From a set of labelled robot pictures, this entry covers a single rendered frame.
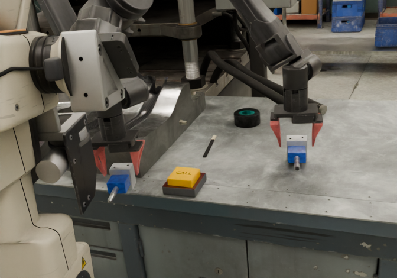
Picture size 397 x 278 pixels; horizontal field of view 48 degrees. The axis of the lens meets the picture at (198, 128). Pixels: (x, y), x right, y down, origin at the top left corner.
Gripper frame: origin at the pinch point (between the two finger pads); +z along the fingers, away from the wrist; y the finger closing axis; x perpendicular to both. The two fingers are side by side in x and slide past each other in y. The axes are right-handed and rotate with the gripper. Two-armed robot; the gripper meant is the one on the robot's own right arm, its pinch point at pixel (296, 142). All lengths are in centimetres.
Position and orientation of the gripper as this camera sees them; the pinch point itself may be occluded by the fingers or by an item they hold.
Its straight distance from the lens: 113.6
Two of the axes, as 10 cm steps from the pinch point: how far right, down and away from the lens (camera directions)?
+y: -9.8, 0.2, 2.1
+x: -1.8, 4.0, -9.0
